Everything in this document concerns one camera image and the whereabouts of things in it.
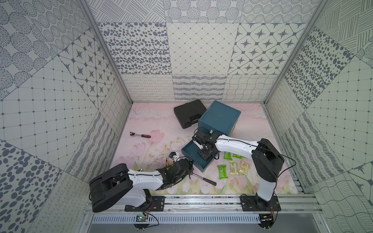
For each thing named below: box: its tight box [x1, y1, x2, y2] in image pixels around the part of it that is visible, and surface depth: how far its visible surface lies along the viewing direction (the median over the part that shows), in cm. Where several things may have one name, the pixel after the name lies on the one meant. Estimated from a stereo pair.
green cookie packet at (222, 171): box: [217, 164, 228, 180], surface depth 86 cm
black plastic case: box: [173, 99, 207, 129], surface depth 113 cm
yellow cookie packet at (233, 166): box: [228, 160, 240, 176], surface depth 87 cm
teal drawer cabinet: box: [198, 99, 242, 136], surface depth 86 cm
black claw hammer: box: [188, 168, 217, 186], surface depth 83 cm
